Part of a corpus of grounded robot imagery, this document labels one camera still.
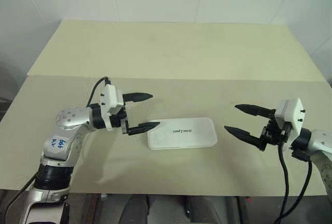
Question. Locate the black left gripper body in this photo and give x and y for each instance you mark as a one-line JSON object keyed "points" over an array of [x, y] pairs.
{"points": [[119, 120]]}

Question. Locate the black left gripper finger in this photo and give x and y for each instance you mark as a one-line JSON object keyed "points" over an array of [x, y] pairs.
{"points": [[137, 97], [142, 127]]}

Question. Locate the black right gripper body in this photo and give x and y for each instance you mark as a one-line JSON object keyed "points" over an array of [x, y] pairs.
{"points": [[275, 133]]}

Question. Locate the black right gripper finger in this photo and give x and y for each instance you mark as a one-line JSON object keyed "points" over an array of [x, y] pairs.
{"points": [[245, 135], [255, 111]]}

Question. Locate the white plastic pencil case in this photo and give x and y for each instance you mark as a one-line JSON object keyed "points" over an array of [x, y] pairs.
{"points": [[181, 141]]}

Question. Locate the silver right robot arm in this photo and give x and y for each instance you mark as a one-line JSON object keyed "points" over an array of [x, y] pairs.
{"points": [[320, 141]]}

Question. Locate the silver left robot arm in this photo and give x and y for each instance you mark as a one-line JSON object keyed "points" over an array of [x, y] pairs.
{"points": [[70, 117]]}

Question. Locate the white handwritten label sticker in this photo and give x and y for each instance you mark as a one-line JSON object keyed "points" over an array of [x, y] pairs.
{"points": [[55, 147]]}

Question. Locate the dark rounded shape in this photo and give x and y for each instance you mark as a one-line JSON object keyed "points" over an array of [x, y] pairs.
{"points": [[202, 211], [136, 211]]}

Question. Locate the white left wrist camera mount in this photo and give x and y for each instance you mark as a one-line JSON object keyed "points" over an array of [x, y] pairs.
{"points": [[110, 97]]}

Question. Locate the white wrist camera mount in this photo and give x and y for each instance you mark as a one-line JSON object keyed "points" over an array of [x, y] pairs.
{"points": [[110, 97], [291, 112]]}

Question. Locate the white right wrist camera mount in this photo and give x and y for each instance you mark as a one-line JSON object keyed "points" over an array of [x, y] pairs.
{"points": [[291, 112]]}

